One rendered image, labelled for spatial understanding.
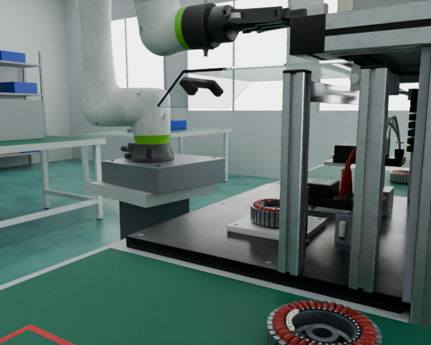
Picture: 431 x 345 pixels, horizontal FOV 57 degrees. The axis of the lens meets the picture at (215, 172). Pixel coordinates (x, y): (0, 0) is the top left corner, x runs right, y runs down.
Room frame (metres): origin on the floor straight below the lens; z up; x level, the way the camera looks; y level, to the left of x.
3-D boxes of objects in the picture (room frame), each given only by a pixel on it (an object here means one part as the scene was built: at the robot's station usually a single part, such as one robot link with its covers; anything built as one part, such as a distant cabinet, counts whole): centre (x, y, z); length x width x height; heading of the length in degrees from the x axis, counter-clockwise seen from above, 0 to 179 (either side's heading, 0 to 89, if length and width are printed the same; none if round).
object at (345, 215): (0.69, -0.25, 0.80); 0.08 x 0.05 x 0.06; 148
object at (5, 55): (6.83, 3.48, 1.86); 0.42 x 0.42 x 0.16; 59
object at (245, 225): (0.76, -0.13, 0.78); 0.15 x 0.15 x 0.01; 58
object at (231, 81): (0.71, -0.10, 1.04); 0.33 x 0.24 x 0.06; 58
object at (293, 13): (0.77, -0.14, 1.18); 0.05 x 0.03 x 0.01; 58
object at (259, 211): (0.76, -0.13, 0.80); 0.11 x 0.11 x 0.04
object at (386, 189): (0.89, -0.38, 0.80); 0.08 x 0.05 x 0.06; 148
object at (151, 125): (1.39, 0.24, 0.98); 0.16 x 0.13 x 0.19; 100
